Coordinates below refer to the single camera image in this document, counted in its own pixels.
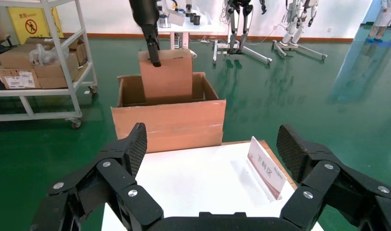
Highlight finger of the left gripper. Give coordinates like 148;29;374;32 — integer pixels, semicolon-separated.
146;31;162;68

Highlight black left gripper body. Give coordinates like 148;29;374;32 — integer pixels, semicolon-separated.
129;0;160;35

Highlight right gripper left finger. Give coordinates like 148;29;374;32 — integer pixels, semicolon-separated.
29;122;164;231

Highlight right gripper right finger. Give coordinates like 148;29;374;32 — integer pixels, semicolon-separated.
276;124;391;231

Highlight small cardboard box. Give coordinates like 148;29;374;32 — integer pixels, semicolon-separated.
138;48;194;103

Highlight large cardboard box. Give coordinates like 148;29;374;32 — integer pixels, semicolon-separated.
111;71;227;154

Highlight open flapped cardboard box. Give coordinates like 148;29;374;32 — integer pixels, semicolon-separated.
25;37;88;66

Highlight plain closed cardboard box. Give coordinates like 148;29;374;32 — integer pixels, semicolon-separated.
34;52;80;89
0;44;40;69

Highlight cardboard box with white label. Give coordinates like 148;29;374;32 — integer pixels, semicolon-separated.
0;65;41;90

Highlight silver metal pot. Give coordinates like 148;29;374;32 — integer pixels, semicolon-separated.
158;14;172;29

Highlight white table with tubular legs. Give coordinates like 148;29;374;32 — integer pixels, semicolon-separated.
157;17;229;59

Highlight acrylic sign with red print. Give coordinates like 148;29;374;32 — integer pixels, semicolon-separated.
247;136;288;203

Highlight black and white humanoid robot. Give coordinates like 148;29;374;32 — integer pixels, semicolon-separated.
225;0;267;55

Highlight grey robot stand base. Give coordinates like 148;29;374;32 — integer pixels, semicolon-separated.
273;39;328;61
213;39;273;65

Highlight clear plastic bag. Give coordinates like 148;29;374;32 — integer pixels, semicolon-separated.
29;43;70;66

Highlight yellow warning sign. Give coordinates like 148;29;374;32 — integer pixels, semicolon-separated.
7;6;63;45

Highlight white shelving cart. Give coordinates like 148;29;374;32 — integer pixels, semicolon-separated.
0;0;99;130

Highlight person in white coat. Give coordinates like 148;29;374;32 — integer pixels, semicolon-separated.
366;0;391;44

